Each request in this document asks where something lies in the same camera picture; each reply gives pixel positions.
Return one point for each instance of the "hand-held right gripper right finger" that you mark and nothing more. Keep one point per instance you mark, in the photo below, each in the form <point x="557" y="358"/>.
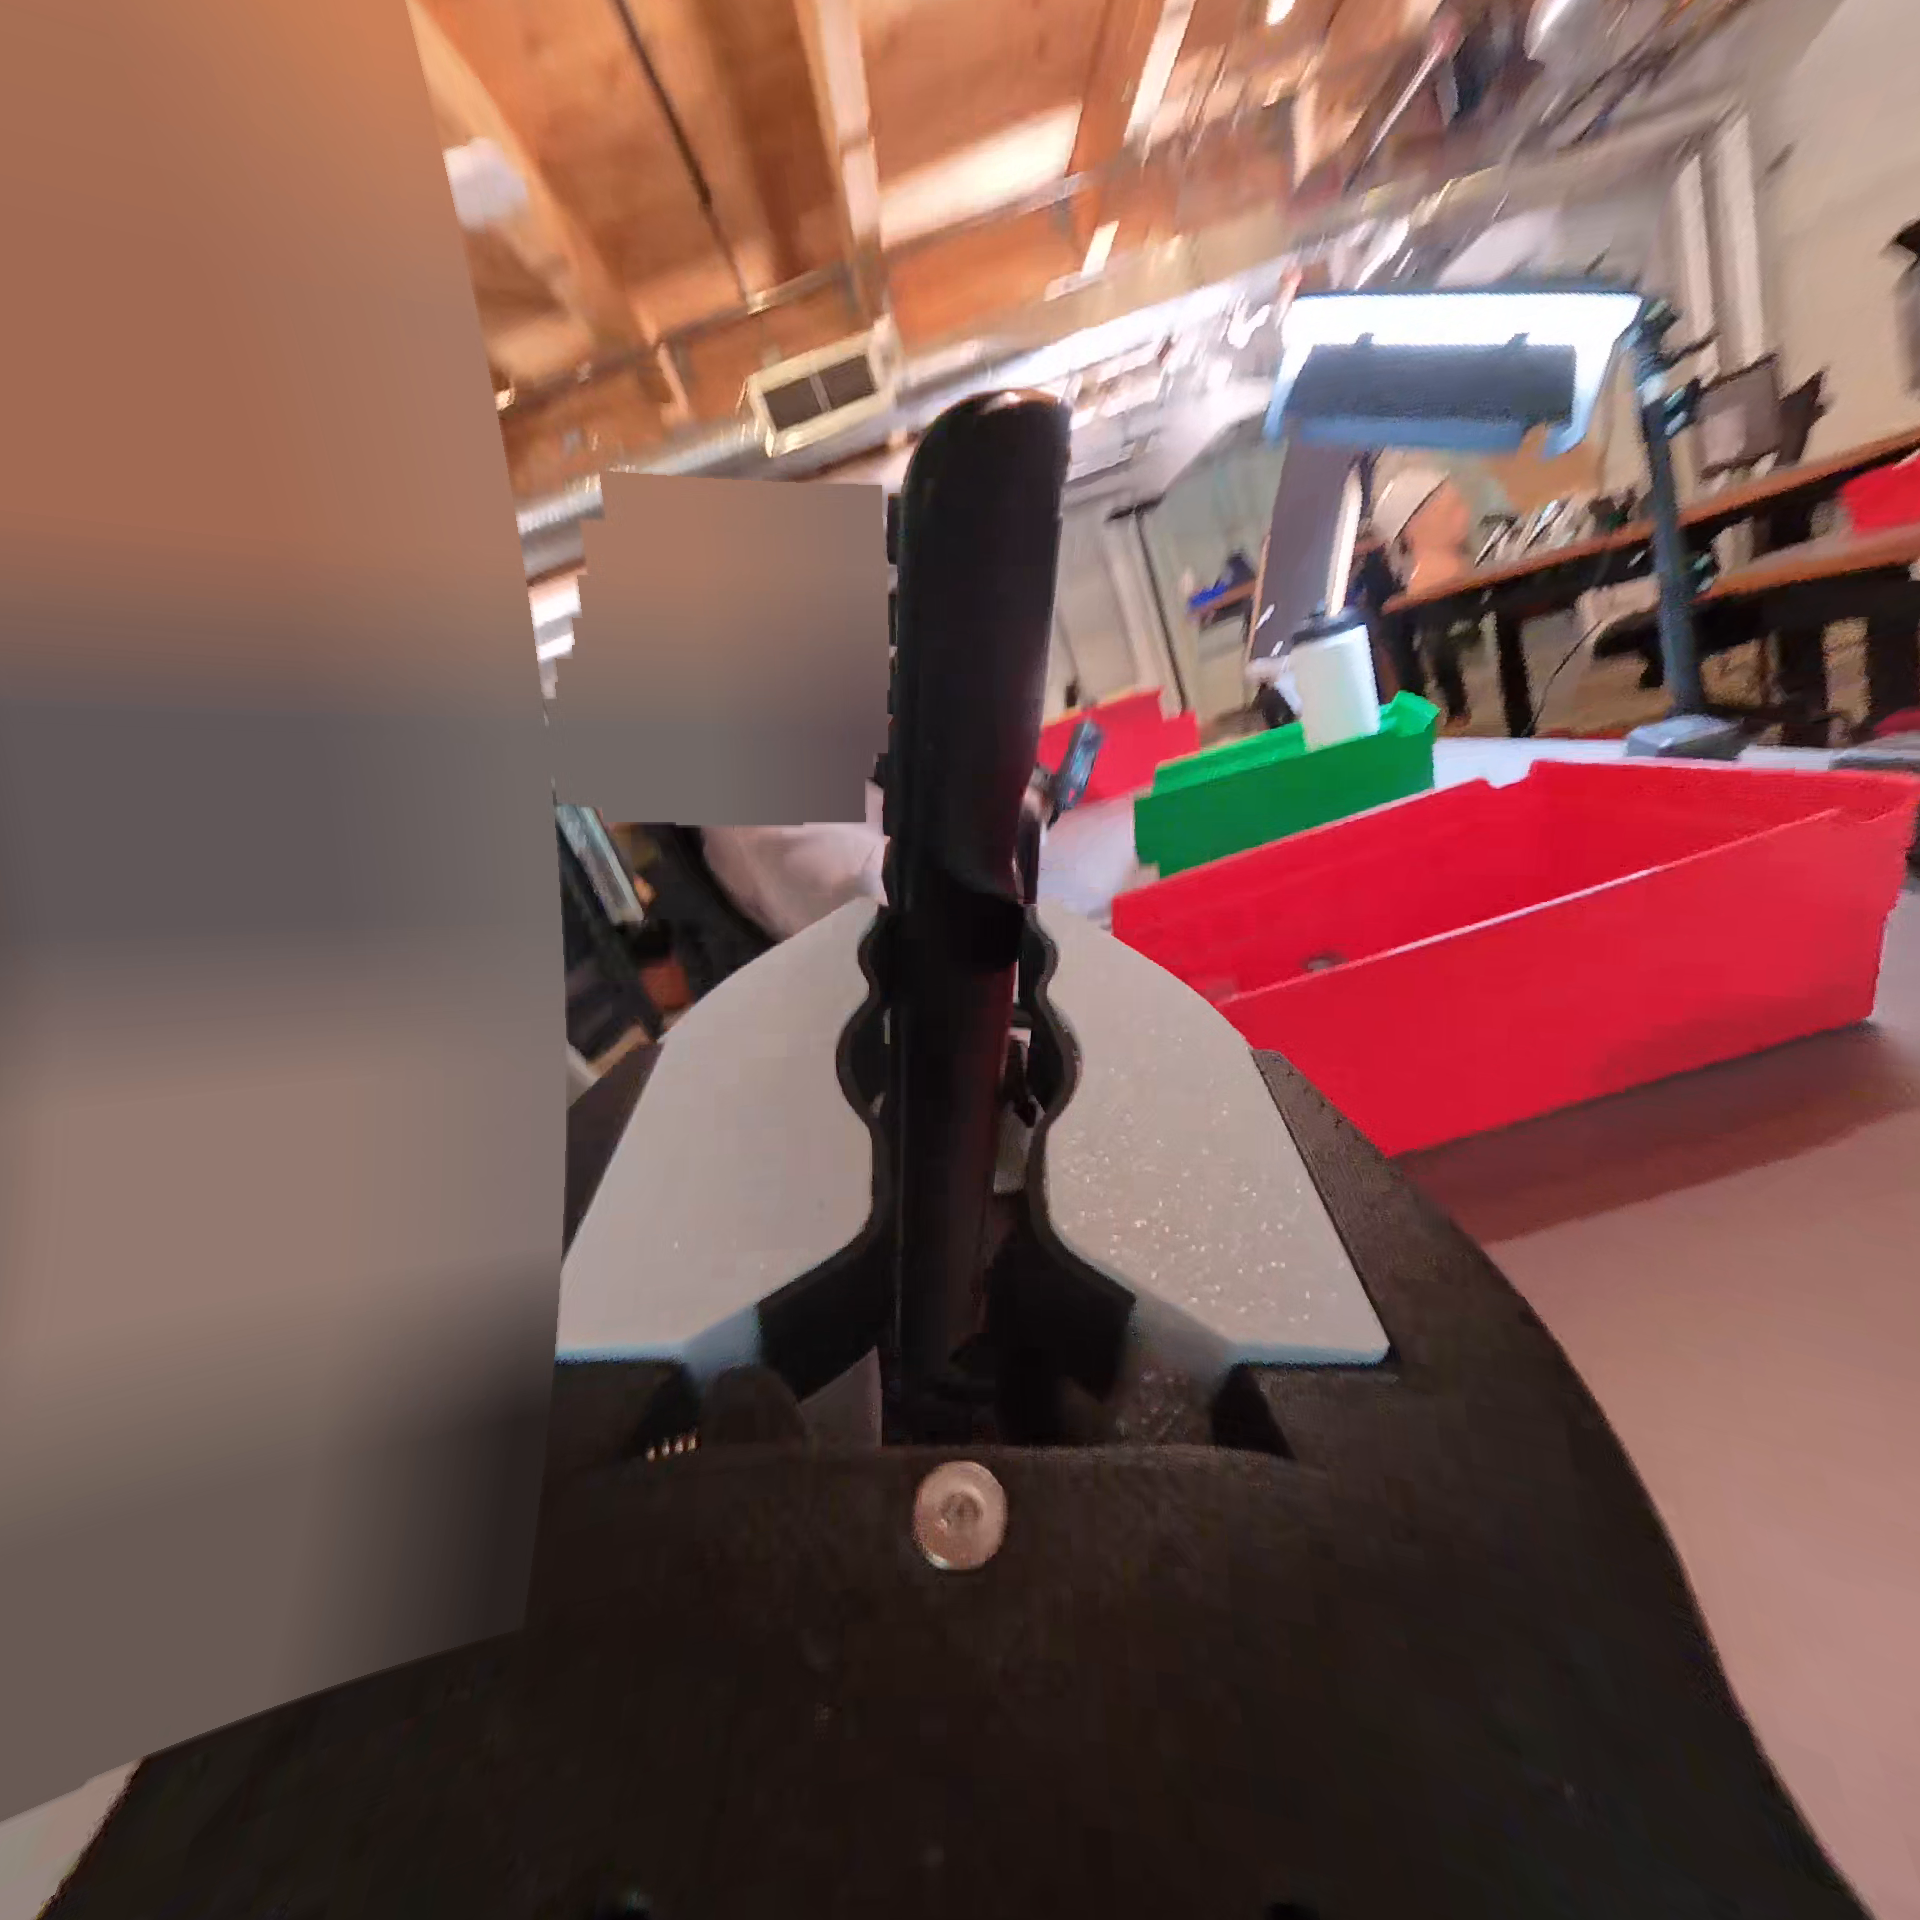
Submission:
<point x="1185" y="1184"/>

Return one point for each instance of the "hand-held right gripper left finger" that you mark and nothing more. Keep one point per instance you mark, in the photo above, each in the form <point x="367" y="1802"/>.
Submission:
<point x="735" y="1141"/>

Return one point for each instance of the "green plastic bin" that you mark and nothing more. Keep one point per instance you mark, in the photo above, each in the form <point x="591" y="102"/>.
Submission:
<point x="1276" y="786"/>

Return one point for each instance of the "large red plastic bin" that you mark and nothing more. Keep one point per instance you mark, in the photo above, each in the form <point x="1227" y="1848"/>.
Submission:
<point x="1577" y="975"/>

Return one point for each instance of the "small red plastic bin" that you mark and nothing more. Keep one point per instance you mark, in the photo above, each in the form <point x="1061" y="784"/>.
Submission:
<point x="1132" y="744"/>

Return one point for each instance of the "white bottle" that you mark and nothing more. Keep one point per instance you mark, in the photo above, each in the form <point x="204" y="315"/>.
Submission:
<point x="1335" y="682"/>

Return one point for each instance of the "white ceiling air vent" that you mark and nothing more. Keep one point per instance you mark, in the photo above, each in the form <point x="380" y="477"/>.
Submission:
<point x="820" y="386"/>

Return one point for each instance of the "black light stand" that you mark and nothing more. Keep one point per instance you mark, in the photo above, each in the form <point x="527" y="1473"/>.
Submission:
<point x="1677" y="600"/>

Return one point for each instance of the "long wooden workbench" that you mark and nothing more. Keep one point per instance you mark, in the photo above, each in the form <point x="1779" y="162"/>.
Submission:
<point x="1770" y="563"/>

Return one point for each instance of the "studio light panel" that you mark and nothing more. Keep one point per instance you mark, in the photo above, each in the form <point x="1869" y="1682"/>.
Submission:
<point x="1441" y="368"/>

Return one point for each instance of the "white ceiling lamp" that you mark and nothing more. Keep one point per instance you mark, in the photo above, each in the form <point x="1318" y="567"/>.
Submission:
<point x="484" y="183"/>

